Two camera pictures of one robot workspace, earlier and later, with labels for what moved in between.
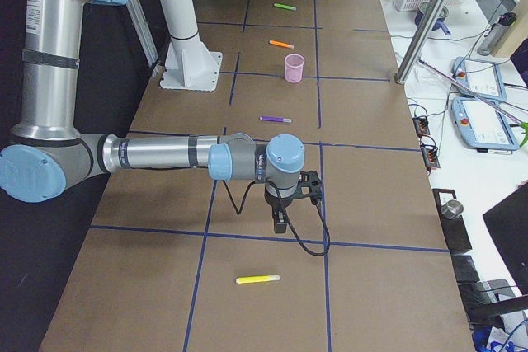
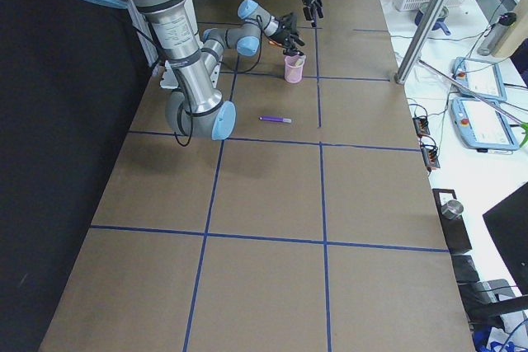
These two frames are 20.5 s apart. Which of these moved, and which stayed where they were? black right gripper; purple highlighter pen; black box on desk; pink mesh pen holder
Moved: black right gripper
Stayed: black box on desk; pink mesh pen holder; purple highlighter pen
